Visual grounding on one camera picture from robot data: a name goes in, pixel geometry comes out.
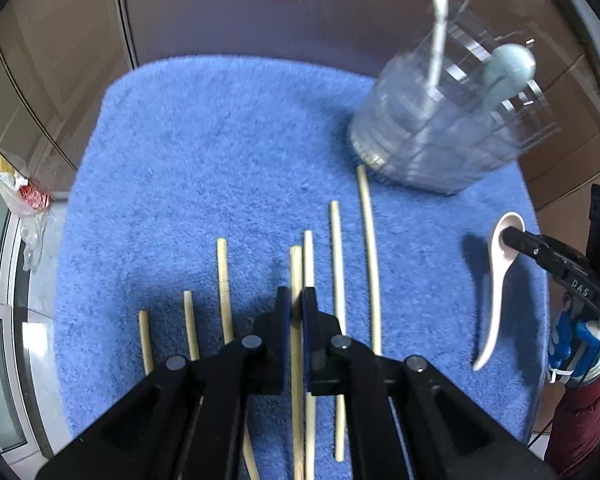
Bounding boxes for single bamboo chopstick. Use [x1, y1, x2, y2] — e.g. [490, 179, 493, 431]
[289, 246, 306, 480]

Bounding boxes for white plastic spoon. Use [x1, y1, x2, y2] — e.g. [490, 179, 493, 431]
[424, 0, 453, 98]

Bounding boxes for person's right forearm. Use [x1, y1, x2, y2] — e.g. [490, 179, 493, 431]
[544, 374, 600, 479]

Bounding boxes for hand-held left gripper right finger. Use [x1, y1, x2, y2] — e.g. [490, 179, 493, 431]
[302, 287, 557, 480]

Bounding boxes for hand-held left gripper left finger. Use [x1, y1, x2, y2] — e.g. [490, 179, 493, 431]
[35, 286, 293, 480]

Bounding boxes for person's right hand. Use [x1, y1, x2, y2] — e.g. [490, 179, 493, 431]
[547, 305, 600, 387]

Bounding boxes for glass door with metal frame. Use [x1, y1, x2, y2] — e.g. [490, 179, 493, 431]
[0, 160, 73, 461]

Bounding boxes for group of bamboo chopsticks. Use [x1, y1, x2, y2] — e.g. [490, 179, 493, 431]
[138, 165, 382, 480]

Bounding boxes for blue fluffy mat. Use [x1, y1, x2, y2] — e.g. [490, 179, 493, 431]
[55, 55, 551, 480]

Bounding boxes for clear plastic utensil holder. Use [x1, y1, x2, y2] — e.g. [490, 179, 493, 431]
[349, 0, 563, 196]

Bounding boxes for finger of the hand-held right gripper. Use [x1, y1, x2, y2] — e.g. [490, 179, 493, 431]
[502, 227, 581, 272]

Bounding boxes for clear plastic bag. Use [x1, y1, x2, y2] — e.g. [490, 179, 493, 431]
[0, 139, 56, 272]

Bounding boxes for brown lower kitchen cabinet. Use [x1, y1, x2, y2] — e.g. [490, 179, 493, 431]
[0, 0, 131, 196]

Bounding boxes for light blue plastic spoon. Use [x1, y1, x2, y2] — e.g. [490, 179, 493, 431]
[472, 42, 537, 117]

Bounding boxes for white ceramic spoon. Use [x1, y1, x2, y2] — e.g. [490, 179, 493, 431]
[472, 212, 526, 372]

